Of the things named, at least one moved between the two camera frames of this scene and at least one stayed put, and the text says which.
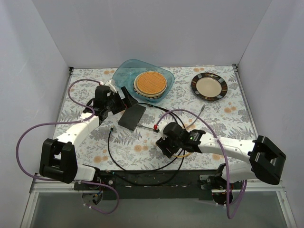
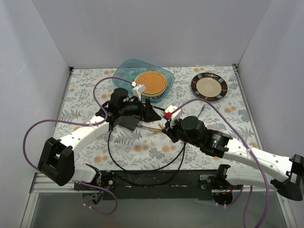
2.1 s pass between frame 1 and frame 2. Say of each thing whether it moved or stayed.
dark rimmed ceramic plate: stayed
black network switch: stayed
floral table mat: stayed
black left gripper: moved
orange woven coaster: stayed
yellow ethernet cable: moved
